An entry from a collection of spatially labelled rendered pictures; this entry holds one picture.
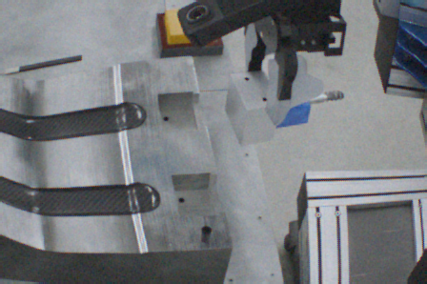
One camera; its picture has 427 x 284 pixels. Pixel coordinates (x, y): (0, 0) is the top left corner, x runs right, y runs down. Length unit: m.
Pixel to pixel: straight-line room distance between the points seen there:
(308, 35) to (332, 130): 1.37
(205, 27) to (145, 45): 0.38
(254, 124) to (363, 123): 1.35
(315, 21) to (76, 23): 0.50
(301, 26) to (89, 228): 0.30
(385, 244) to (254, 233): 0.80
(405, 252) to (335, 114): 0.63
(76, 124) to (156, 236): 0.18
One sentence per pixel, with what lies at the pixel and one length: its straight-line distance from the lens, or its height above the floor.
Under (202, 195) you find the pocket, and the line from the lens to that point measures 1.00.
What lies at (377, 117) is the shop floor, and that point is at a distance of 2.33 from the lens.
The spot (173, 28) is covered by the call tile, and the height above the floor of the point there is 0.84.
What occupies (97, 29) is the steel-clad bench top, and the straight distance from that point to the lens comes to 1.26.
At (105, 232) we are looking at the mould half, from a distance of 0.93.
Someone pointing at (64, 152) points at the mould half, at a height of 0.88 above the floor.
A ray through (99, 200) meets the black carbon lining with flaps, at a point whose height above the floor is 0.88.
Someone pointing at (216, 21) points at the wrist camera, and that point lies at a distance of 0.85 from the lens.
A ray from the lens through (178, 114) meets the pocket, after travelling 1.06.
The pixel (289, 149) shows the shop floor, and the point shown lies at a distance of 2.19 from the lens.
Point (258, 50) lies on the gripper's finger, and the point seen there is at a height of 0.99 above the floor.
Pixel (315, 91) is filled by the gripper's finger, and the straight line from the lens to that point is 0.94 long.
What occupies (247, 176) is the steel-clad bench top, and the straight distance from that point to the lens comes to 1.10.
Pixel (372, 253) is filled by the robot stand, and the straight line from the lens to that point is 1.79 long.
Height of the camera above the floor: 1.66
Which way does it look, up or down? 50 degrees down
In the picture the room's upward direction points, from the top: 9 degrees clockwise
